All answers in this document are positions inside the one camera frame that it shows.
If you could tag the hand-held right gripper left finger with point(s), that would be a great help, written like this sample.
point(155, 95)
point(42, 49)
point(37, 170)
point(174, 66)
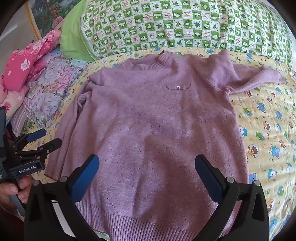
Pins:
point(83, 176)

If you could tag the green checkered frog quilt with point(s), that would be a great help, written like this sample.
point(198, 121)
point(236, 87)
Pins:
point(185, 25)

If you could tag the yellow cartoon animal blanket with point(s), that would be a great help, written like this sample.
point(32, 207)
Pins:
point(266, 129)

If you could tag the person's left hand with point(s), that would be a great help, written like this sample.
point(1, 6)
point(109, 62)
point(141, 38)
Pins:
point(12, 188)

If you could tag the pink floral cloth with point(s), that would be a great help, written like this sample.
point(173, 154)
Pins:
point(23, 62)

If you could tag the purple knit sweater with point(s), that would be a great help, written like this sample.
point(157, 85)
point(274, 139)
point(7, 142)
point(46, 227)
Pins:
point(148, 129)

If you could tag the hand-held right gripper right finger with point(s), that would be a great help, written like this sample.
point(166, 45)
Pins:
point(211, 179)

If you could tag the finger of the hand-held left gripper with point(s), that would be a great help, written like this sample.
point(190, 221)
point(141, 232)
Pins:
point(52, 144)
point(36, 135)

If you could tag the pastel floral quilt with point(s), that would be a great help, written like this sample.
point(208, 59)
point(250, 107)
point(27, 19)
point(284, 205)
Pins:
point(44, 88)

